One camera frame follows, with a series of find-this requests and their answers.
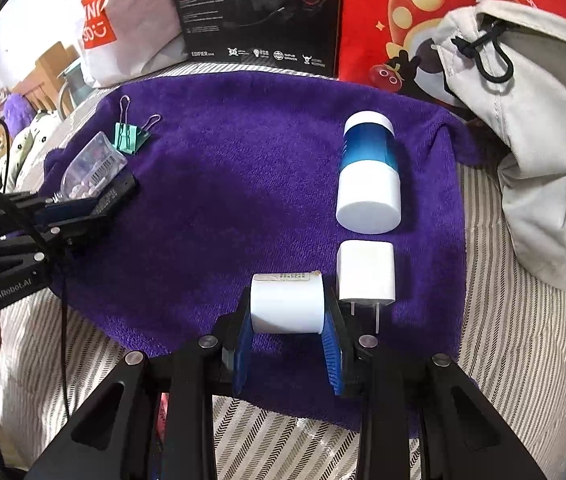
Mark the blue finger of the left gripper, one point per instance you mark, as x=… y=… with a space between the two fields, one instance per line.
x=73 y=233
x=45 y=211

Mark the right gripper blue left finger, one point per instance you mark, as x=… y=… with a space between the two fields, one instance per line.
x=236 y=348

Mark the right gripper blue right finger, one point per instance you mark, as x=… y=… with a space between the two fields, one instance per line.
x=339 y=350

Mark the white tape roll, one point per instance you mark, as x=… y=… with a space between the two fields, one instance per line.
x=287 y=303

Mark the black rectangular lighter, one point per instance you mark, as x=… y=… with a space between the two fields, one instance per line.
x=114 y=194

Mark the clear bottle with pills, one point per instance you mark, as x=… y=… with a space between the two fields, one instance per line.
x=92 y=170

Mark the white charger plug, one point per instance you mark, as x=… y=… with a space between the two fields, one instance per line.
x=366 y=275

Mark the green binder clip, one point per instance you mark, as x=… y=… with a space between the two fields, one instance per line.
x=129 y=138

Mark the grey green kettle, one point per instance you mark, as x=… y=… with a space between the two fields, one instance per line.
x=74 y=89

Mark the purple towel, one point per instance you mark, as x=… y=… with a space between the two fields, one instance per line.
x=240 y=177

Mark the blue white cylindrical bottle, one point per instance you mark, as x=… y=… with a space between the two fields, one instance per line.
x=369 y=189

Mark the striped bed cover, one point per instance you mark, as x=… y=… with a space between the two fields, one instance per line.
x=513 y=333

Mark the white Miniso shopping bag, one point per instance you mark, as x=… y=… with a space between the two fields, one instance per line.
x=126 y=39

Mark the black headset box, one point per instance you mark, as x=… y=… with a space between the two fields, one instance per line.
x=297 y=35

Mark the red paper shopping bag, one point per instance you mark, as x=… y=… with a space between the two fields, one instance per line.
x=388 y=44

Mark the grey Nike backpack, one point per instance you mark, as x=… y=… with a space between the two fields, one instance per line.
x=507 y=63

